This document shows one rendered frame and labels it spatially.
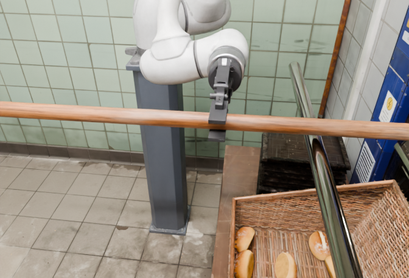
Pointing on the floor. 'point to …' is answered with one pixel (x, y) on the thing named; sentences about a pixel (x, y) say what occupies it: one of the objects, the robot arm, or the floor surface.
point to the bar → (326, 189)
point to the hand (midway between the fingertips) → (218, 120)
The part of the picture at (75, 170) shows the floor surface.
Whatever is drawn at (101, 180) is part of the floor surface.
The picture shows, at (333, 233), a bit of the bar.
